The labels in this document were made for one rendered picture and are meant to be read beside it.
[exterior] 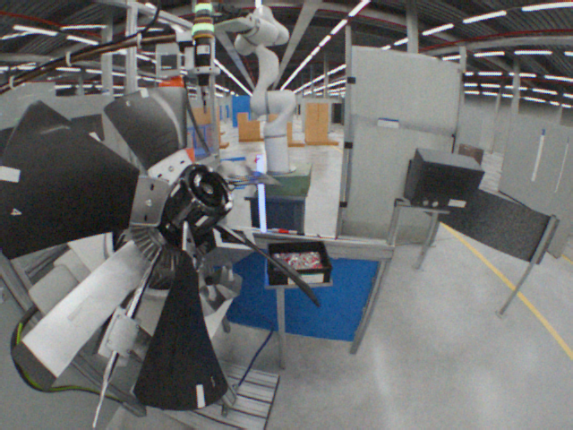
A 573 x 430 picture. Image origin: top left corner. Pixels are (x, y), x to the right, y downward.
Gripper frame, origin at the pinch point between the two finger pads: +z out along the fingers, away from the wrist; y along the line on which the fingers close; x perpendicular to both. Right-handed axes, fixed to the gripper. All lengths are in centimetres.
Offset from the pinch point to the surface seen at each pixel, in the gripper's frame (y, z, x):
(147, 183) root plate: -12.3, 29.4, -38.5
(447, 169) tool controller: -68, -32, -42
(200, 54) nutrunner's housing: -10.6, 13.3, -16.0
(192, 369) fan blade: -32, 43, -56
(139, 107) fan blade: 6.7, 18.5, -25.5
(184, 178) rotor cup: -17.1, 24.6, -38.6
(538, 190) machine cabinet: -422, -450, -103
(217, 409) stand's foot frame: -8, 40, -156
